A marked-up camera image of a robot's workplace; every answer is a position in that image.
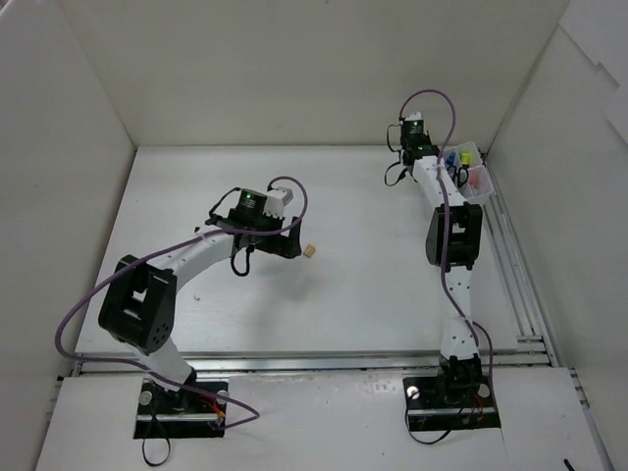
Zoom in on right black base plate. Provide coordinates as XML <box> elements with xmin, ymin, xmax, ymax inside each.
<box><xmin>402</xmin><ymin>375</ymin><xmax>501</xmax><ymax>433</ymax></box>

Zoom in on small yellow eraser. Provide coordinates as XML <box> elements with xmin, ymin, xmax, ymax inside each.
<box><xmin>304</xmin><ymin>245</ymin><xmax>316</xmax><ymax>258</ymax></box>

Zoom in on aluminium rail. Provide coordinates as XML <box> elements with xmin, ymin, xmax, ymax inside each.
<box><xmin>484</xmin><ymin>162</ymin><xmax>559</xmax><ymax>367</ymax></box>
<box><xmin>73</xmin><ymin>348</ymin><xmax>443</xmax><ymax>379</ymax></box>

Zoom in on white compartment organizer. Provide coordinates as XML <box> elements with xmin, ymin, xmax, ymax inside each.
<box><xmin>444</xmin><ymin>142</ymin><xmax>494</xmax><ymax>206</ymax></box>

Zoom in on yellow cap black highlighter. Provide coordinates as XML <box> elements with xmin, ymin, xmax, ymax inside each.
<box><xmin>460</xmin><ymin>152</ymin><xmax>471</xmax><ymax>167</ymax></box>

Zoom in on black handled scissors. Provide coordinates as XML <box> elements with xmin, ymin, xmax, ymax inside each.
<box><xmin>452</xmin><ymin>166</ymin><xmax>469</xmax><ymax>188</ymax></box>

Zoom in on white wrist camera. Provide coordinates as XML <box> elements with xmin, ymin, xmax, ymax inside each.
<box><xmin>264</xmin><ymin>186</ymin><xmax>293</xmax><ymax>219</ymax></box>
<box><xmin>400</xmin><ymin>111</ymin><xmax>423</xmax><ymax>122</ymax></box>

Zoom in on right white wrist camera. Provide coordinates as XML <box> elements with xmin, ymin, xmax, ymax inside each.
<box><xmin>400</xmin><ymin>111</ymin><xmax>423</xmax><ymax>122</ymax></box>

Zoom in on aluminium rail right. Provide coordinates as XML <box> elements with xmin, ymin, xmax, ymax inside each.
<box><xmin>484</xmin><ymin>162</ymin><xmax>559</xmax><ymax>367</ymax></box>

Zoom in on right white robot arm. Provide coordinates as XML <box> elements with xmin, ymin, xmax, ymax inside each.
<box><xmin>396</xmin><ymin>112</ymin><xmax>483</xmax><ymax>404</ymax></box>

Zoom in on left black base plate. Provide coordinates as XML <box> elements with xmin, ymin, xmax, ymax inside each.
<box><xmin>133</xmin><ymin>379</ymin><xmax>227</xmax><ymax>440</ymax></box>

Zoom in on clear glue bottle blue cap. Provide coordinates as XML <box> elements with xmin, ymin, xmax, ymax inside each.
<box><xmin>445</xmin><ymin>152</ymin><xmax>457</xmax><ymax>167</ymax></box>

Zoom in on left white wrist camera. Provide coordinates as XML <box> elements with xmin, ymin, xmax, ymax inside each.
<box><xmin>264</xmin><ymin>186</ymin><xmax>293</xmax><ymax>219</ymax></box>

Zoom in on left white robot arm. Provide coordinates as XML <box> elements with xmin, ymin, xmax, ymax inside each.
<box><xmin>98</xmin><ymin>186</ymin><xmax>301</xmax><ymax>412</ymax></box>

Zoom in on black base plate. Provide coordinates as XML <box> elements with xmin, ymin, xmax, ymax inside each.
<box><xmin>133</xmin><ymin>379</ymin><xmax>227</xmax><ymax>440</ymax></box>
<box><xmin>402</xmin><ymin>375</ymin><xmax>501</xmax><ymax>433</ymax></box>

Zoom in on aluminium rail front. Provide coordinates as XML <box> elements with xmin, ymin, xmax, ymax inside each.
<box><xmin>73</xmin><ymin>348</ymin><xmax>443</xmax><ymax>379</ymax></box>

